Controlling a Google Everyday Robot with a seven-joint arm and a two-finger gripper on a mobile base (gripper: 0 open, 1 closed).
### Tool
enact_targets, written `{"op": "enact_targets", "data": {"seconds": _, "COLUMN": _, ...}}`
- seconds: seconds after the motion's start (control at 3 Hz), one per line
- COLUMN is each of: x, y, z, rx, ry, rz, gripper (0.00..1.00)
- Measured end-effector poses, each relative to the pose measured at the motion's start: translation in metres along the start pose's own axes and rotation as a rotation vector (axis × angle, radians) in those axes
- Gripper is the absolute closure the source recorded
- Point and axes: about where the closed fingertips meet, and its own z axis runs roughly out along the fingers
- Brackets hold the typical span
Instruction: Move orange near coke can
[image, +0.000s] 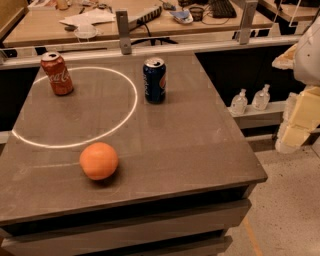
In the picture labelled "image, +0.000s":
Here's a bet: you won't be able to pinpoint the wooden background desk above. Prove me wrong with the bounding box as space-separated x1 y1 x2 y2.
2 0 278 48

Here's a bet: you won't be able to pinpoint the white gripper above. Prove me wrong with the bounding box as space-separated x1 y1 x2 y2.
272 17 320 154

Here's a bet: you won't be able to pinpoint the white round lid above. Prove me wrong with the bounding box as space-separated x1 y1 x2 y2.
74 24 98 39

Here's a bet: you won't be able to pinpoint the red coke can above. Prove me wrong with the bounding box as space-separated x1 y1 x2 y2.
41 52 73 96

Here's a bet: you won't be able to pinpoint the grey metal post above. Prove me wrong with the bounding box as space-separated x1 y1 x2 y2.
116 10 132 55
237 0 258 45

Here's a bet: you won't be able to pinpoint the white papers on desk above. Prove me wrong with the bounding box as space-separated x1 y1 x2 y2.
60 9 115 26

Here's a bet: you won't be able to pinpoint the orange fruit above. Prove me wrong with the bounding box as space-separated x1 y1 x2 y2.
79 142 119 180

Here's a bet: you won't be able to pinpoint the grey metal post right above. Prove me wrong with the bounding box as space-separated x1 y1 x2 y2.
237 0 258 45

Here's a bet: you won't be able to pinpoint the clear sanitizer bottle right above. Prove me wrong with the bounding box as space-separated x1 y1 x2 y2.
252 84 270 110

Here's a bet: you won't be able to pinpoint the blue pepsi can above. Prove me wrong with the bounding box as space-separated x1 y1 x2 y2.
143 57 166 104

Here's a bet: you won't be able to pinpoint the clear sanitizer bottle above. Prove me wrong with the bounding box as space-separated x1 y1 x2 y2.
230 89 248 115
252 84 270 110

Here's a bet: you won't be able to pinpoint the clear sanitizer bottle left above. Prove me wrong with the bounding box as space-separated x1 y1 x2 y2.
230 89 248 115

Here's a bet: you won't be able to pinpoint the blue white packet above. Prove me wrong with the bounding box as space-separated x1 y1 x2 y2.
170 10 193 24

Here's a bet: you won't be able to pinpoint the grey metal post left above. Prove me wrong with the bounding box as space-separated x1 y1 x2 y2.
116 10 132 55

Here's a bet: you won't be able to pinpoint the upper drawer front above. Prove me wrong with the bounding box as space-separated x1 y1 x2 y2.
3 199 251 256

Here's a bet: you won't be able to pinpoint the white power strip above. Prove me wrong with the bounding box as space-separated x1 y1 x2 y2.
128 6 162 31

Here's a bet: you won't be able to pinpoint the lower drawer front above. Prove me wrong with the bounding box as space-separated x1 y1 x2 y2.
83 235 234 256

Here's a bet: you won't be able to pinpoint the drawer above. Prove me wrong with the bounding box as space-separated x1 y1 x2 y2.
3 199 251 256
83 235 234 256

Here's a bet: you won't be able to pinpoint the black keyboard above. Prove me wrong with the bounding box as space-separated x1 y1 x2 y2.
209 0 237 18

